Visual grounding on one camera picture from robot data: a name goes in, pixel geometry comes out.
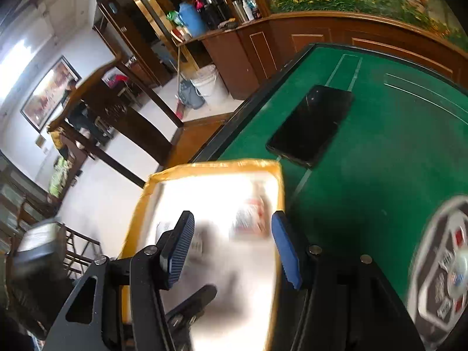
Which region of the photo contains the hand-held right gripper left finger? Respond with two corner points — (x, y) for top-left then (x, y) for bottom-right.
(42, 210), (218, 351)

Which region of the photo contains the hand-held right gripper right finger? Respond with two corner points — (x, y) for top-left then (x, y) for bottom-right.
(271, 210), (426, 351)

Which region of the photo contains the yellow cardboard box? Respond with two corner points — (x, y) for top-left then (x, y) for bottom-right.
(119, 158), (286, 351)

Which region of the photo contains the slatted wooden armchair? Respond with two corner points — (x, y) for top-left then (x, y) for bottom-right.
(60, 223), (101, 276)

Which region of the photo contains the red white packet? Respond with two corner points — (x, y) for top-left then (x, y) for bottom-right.
(234, 186), (268, 238)

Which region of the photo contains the glass door cabinet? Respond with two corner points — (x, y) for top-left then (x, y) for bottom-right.
(0, 154), (48, 227)

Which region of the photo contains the wooden sofa floral cushion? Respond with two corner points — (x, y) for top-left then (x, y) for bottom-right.
(47, 132), (88, 198)

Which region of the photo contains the black smartphone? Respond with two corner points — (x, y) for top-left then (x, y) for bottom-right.
(266, 85), (355, 169)

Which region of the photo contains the dark wooden chair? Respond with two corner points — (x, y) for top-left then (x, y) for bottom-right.
(47, 53), (183, 187)

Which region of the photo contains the grey floor thermos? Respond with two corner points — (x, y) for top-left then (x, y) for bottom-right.
(179, 80), (205, 109)

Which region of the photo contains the round table control panel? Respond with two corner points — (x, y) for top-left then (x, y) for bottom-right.
(407, 195), (468, 348)

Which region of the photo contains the white plastic bucket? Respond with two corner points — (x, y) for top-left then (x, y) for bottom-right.
(190, 64), (230, 106)

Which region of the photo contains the blue thermos flask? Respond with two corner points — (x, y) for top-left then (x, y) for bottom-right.
(178, 2), (207, 38)

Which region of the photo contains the black thermos flask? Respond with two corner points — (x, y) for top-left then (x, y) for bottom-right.
(197, 0), (232, 30)

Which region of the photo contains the wooden handled mop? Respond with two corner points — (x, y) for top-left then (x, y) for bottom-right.
(173, 44), (185, 121)

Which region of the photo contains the framed wall painting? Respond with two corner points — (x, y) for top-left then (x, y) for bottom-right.
(20, 56), (82, 133)

